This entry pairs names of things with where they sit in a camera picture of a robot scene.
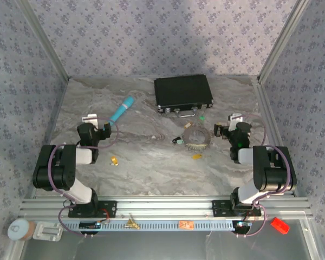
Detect metal keyring disc with rings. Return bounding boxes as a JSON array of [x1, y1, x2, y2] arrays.
[[183, 126, 213, 151]]

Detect teal pen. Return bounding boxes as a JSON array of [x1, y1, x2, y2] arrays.
[[108, 96, 135, 128]]

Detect right controller board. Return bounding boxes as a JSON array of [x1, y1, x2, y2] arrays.
[[232, 220, 252, 230]]

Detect controller board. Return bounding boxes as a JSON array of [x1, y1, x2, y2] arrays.
[[232, 220, 252, 230], [79, 220, 102, 230]]

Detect left controller board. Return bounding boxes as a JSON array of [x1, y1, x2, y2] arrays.
[[79, 220, 102, 230]]

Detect gold binder clip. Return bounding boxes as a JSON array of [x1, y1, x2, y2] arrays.
[[125, 213, 141, 230]]

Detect orange printed card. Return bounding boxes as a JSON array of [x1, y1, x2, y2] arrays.
[[178, 219, 194, 230]]

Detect red plastic block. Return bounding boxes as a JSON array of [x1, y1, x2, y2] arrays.
[[270, 217, 290, 235]]

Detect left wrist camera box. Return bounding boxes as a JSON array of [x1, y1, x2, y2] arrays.
[[82, 114, 99, 128]]

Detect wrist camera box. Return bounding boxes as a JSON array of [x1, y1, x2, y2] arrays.
[[227, 113, 244, 131], [82, 114, 99, 128]]

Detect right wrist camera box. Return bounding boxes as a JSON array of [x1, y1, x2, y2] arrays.
[[227, 113, 244, 131]]

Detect aluminium side rail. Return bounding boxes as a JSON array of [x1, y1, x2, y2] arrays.
[[32, 77, 71, 200], [251, 77, 298, 197]]

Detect black case with handle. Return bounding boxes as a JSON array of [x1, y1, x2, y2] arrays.
[[153, 74, 215, 119]]

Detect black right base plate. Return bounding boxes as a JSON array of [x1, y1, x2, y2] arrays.
[[211, 199, 262, 217]]

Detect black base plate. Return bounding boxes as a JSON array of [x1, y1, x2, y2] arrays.
[[68, 200, 118, 218], [211, 199, 262, 217]]

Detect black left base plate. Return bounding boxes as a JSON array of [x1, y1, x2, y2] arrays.
[[68, 200, 118, 218]]

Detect red wire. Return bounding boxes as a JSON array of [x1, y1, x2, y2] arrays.
[[101, 207, 112, 224]]

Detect aluminium mounting rail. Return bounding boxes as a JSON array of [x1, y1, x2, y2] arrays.
[[18, 196, 314, 220]]

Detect white plastic bracket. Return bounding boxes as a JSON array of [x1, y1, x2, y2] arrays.
[[32, 221, 63, 242]]

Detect slotted grey cable duct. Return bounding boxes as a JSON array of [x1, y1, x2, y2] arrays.
[[61, 219, 236, 232]]

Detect aluminium frame post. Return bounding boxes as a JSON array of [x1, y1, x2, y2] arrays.
[[16, 0, 71, 81], [257, 0, 311, 82]]

